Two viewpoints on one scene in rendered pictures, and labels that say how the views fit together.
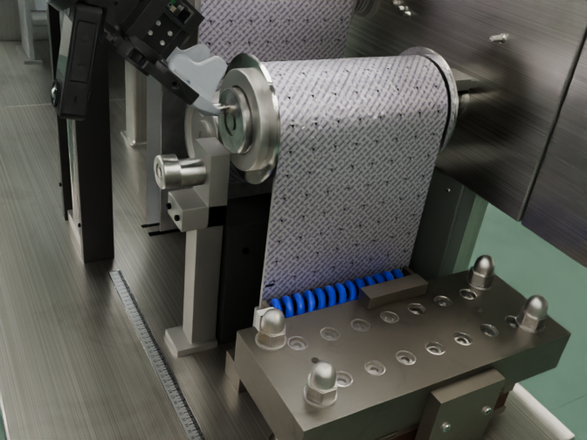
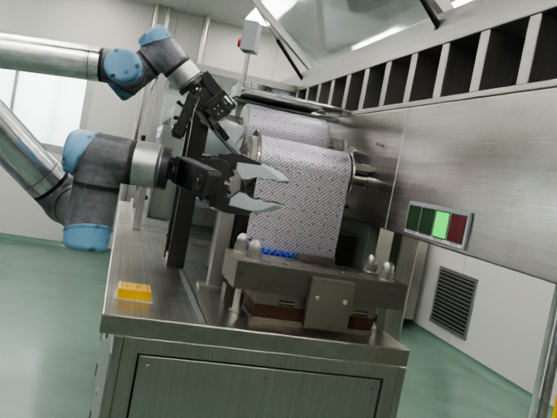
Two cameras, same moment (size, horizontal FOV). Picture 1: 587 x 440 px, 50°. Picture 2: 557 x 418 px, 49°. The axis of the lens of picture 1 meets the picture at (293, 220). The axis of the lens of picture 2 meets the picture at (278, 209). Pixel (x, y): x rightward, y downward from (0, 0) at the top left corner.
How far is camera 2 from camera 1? 95 cm
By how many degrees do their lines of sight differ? 32
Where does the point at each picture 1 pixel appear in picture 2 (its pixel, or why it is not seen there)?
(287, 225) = not seen: hidden behind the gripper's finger
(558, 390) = not seen: outside the picture
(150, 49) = (212, 113)
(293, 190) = (265, 187)
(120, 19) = (204, 102)
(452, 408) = (321, 286)
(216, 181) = (234, 187)
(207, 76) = (234, 132)
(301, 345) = not seen: hidden behind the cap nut
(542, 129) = (393, 177)
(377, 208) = (312, 215)
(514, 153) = (385, 195)
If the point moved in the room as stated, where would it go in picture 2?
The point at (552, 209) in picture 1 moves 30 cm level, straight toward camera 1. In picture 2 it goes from (394, 214) to (315, 201)
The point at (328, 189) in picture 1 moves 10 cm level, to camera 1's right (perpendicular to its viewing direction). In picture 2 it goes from (283, 193) to (322, 201)
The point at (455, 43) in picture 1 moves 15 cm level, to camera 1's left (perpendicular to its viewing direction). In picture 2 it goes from (369, 155) to (317, 146)
